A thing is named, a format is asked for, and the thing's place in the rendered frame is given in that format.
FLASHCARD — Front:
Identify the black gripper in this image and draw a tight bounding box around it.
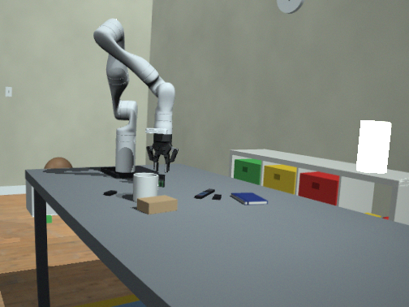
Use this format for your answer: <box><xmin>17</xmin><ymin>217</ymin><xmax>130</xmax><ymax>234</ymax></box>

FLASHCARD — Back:
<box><xmin>146</xmin><ymin>133</ymin><xmax>179</xmax><ymax>173</ymax></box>

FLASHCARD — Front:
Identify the tan rectangular block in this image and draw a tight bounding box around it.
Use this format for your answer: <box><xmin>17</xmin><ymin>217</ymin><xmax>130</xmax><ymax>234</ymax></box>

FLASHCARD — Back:
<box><xmin>137</xmin><ymin>195</ymin><xmax>178</xmax><ymax>214</ymax></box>

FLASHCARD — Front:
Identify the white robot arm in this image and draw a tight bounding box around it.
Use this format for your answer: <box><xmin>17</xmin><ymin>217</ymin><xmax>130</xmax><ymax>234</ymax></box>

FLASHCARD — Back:
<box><xmin>93</xmin><ymin>19</ymin><xmax>175</xmax><ymax>173</ymax></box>

